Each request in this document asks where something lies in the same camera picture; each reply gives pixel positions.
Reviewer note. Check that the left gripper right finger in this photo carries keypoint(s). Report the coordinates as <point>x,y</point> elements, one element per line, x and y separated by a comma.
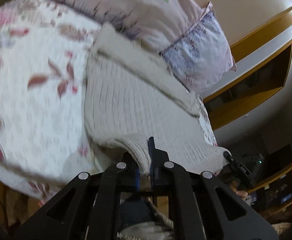
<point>201,206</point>

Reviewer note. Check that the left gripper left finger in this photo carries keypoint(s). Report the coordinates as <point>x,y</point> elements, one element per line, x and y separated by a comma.
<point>86,208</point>

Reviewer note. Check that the beige cable-knit sweater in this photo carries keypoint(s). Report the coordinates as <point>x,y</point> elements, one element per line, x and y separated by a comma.
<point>131,96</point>

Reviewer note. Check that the person's right hand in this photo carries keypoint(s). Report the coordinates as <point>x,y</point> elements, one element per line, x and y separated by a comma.
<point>241,193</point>

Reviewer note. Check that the pink pillow lavender print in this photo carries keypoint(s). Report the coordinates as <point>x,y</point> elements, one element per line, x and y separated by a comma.
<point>202,55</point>

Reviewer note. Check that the floral bed sheet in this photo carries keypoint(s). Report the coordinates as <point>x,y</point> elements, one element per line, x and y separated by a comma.
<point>44,48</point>

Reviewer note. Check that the pink pillow plain side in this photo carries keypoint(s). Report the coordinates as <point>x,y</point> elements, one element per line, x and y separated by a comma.
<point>157,23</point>

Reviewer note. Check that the wooden wall shelf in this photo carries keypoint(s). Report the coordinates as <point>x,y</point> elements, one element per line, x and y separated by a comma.
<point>258,84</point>

